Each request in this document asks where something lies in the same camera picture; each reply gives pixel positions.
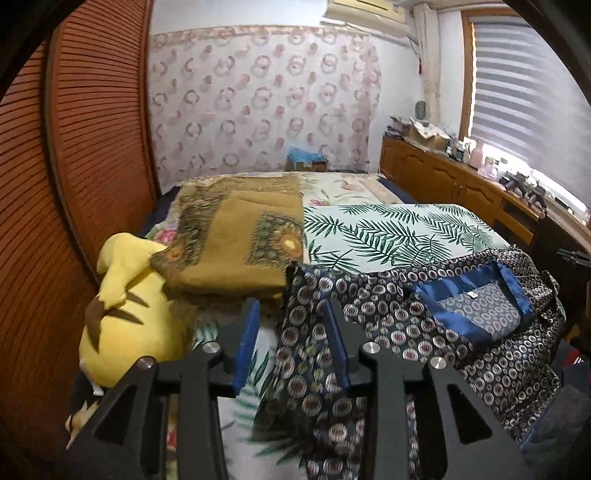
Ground green leaf print sheet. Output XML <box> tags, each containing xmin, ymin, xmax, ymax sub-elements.
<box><xmin>191</xmin><ymin>203</ymin><xmax>513</xmax><ymax>480</ymax></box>

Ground navy circle-patterned satin shirt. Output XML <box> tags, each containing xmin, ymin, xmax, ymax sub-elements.
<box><xmin>259</xmin><ymin>244</ymin><xmax>568</xmax><ymax>480</ymax></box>

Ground floral blanket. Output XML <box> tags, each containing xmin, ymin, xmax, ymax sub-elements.
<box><xmin>143</xmin><ymin>171</ymin><xmax>402</xmax><ymax>241</ymax></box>

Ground navy bed sheet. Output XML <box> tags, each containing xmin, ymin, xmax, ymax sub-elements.
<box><xmin>376</xmin><ymin>174</ymin><xmax>419</xmax><ymax>204</ymax></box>

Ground small cardboard box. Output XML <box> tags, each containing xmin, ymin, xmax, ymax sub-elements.
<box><xmin>287</xmin><ymin>157</ymin><xmax>328</xmax><ymax>172</ymax></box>

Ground brown gold patterned cloth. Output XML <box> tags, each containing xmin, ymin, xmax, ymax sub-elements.
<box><xmin>152</xmin><ymin>174</ymin><xmax>305</xmax><ymax>301</ymax></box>

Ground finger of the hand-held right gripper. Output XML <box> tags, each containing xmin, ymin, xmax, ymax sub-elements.
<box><xmin>556</xmin><ymin>248</ymin><xmax>591</xmax><ymax>269</ymax></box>

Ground open cardboard box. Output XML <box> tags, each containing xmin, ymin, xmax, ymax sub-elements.
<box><xmin>406</xmin><ymin>120</ymin><xmax>451</xmax><ymax>151</ymax></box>

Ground person's dark clothing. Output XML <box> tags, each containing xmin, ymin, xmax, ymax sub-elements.
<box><xmin>519</xmin><ymin>342</ymin><xmax>591</xmax><ymax>480</ymax></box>

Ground long wooden cabinet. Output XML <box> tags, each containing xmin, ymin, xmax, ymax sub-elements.
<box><xmin>379</xmin><ymin>135</ymin><xmax>555</xmax><ymax>245</ymax></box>

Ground black tools on cabinet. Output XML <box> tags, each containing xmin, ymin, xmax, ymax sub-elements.
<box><xmin>501</xmin><ymin>172</ymin><xmax>548</xmax><ymax>208</ymax></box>

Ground yellow plush toy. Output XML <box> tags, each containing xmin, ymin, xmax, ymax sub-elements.
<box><xmin>65</xmin><ymin>233</ymin><xmax>195</xmax><ymax>448</ymax></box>

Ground striped window blind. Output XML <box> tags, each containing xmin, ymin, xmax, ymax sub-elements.
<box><xmin>468</xmin><ymin>18</ymin><xmax>591</xmax><ymax>208</ymax></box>

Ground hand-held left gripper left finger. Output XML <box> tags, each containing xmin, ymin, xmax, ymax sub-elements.
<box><xmin>67</xmin><ymin>298</ymin><xmax>262</xmax><ymax>480</ymax></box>

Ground cream wall air conditioner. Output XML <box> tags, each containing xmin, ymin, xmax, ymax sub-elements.
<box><xmin>323</xmin><ymin>0</ymin><xmax>411</xmax><ymax>38</ymax></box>

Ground cream window curtain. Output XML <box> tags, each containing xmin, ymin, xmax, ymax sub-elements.
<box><xmin>412</xmin><ymin>2</ymin><xmax>441</xmax><ymax>121</ymax></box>

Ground ring-patterned wall cloth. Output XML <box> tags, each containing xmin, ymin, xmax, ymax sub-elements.
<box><xmin>148</xmin><ymin>25</ymin><xmax>384</xmax><ymax>185</ymax></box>

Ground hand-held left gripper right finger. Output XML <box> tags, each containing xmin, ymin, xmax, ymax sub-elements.
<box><xmin>323</xmin><ymin>300</ymin><xmax>532</xmax><ymax>480</ymax></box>

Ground pile of folded cloths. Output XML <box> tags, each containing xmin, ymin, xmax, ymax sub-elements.
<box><xmin>387</xmin><ymin>114</ymin><xmax>414</xmax><ymax>139</ymax></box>

